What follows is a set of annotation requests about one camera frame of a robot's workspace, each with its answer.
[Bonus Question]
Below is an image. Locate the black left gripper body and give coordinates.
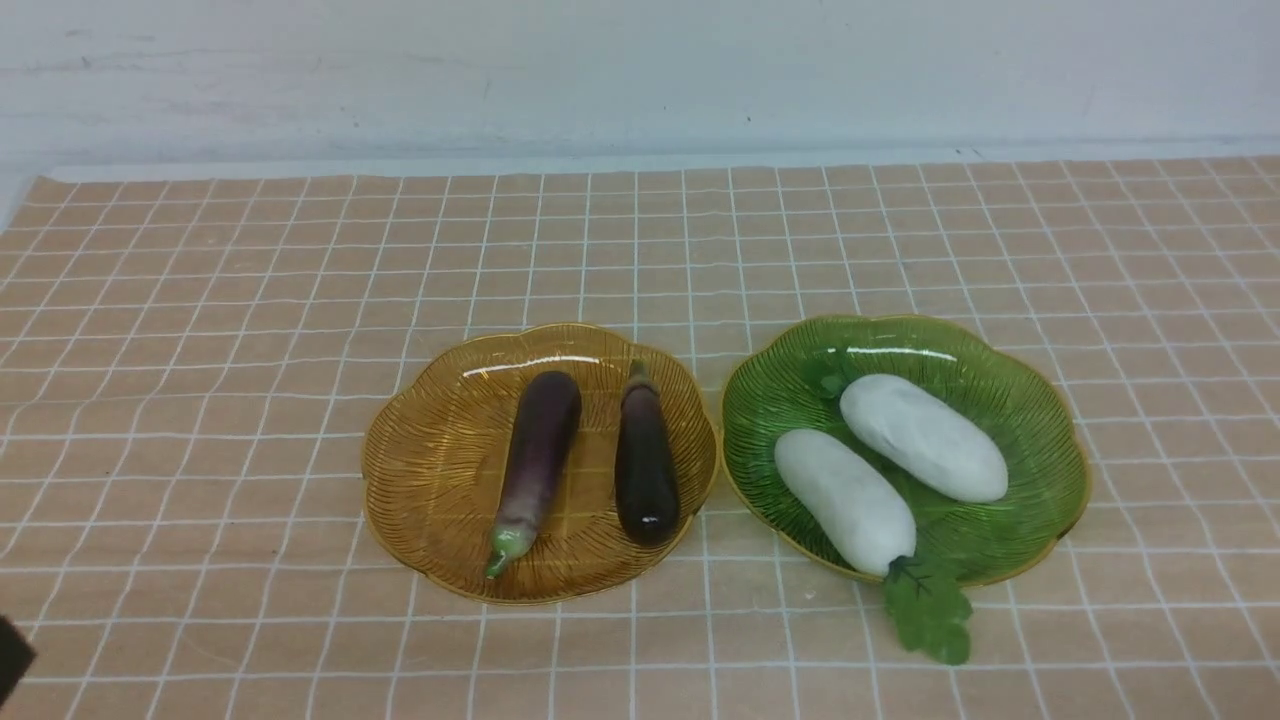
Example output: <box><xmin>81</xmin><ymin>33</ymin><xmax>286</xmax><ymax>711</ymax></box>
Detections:
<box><xmin>0</xmin><ymin>616</ymin><xmax>37</xmax><ymax>701</ymax></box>

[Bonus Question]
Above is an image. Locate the light purple eggplant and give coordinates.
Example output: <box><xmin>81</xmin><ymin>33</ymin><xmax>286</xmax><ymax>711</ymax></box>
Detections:
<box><xmin>485</xmin><ymin>370</ymin><xmax>582</xmax><ymax>579</ymax></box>

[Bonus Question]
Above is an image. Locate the dark purple eggplant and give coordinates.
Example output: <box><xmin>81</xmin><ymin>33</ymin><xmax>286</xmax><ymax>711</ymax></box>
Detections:
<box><xmin>614</xmin><ymin>359</ymin><xmax>681</xmax><ymax>547</ymax></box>

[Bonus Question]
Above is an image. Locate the white radish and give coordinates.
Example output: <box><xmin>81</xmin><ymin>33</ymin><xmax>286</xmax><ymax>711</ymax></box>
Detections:
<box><xmin>818</xmin><ymin>372</ymin><xmax>1010</xmax><ymax>503</ymax></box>
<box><xmin>774</xmin><ymin>429</ymin><xmax>973</xmax><ymax>666</ymax></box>

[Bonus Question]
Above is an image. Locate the beige checkered tablecloth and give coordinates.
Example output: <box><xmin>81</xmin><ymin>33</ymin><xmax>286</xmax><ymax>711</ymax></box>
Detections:
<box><xmin>1</xmin><ymin>156</ymin><xmax>1277</xmax><ymax>719</ymax></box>

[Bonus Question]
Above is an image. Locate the amber ribbed glass plate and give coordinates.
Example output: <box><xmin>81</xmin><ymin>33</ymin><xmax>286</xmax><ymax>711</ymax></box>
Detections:
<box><xmin>362</xmin><ymin>323</ymin><xmax>721</xmax><ymax>606</ymax></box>

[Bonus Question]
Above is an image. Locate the green ribbed glass plate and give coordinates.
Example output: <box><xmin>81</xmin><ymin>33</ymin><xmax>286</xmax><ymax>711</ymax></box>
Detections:
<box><xmin>719</xmin><ymin>314</ymin><xmax>1093</xmax><ymax>587</ymax></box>

